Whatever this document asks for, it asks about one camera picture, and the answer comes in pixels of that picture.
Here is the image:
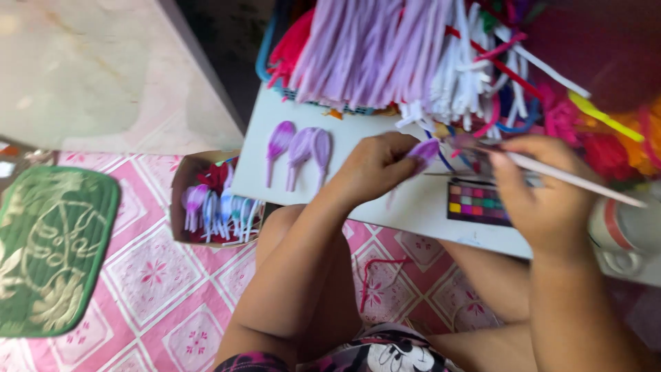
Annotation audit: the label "person's left hand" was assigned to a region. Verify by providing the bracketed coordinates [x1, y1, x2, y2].
[335, 132, 425, 208]

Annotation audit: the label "person's right hand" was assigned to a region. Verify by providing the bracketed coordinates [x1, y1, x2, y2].
[487, 135, 603, 257]

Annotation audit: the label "thin wooden paint brush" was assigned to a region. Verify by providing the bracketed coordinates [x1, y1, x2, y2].
[452, 138, 648, 209]

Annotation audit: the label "purple painted chenille petal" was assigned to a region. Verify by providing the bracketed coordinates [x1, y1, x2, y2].
[408, 138, 441, 172]

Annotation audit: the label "white small work table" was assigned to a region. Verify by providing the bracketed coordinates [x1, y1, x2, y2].
[230, 83, 661, 288]

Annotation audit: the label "lilac chenille petal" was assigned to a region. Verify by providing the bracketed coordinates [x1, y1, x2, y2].
[312, 128, 332, 191]
[285, 127, 316, 193]

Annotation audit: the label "black colour paint palette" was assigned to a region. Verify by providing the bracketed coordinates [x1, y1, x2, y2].
[447, 178, 513, 228]

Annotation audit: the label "white mug with red stripe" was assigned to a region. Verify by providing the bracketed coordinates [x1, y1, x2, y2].
[588, 182, 661, 279]

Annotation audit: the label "heap of pink orange chenille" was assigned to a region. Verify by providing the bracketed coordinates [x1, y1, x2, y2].
[537, 85, 661, 179]

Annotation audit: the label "purple and white chenille petal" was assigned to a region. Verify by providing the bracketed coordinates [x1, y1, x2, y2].
[265, 121, 296, 189]

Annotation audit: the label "yellow pipe cleaner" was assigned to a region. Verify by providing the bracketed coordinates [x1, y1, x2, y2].
[568, 91, 645, 143]

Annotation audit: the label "red thread scrap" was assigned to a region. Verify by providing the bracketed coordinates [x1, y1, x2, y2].
[358, 257, 409, 314]

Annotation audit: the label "person's legs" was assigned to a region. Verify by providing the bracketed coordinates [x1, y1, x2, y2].
[255, 204, 540, 372]

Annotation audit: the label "bundle of lilac pipe cleaners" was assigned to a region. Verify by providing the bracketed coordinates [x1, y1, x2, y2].
[288, 0, 455, 110]

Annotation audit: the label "bundle of white pipe cleaners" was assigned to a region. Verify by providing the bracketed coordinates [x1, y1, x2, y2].
[396, 0, 533, 136]

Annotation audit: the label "bundle of red pipe cleaners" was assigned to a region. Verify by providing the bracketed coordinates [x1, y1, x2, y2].
[266, 7, 316, 90]

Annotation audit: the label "long red pipe cleaner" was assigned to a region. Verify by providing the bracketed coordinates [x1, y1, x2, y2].
[445, 26, 543, 100]

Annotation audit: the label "blue plastic basket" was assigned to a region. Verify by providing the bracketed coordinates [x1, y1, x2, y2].
[255, 0, 377, 116]

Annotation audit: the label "dark red cloth bundle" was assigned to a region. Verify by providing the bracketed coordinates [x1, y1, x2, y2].
[522, 0, 661, 113]

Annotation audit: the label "cardboard box of chenille petals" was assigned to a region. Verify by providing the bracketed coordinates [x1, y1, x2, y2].
[170, 150, 266, 250]

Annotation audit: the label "person's printed shorts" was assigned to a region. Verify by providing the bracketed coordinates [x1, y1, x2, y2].
[214, 323, 465, 372]

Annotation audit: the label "pink patterned floor sheet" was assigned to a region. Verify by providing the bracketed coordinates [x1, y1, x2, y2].
[0, 151, 661, 372]

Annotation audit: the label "green quilted mat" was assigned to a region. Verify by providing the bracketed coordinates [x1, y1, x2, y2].
[0, 165, 121, 339]

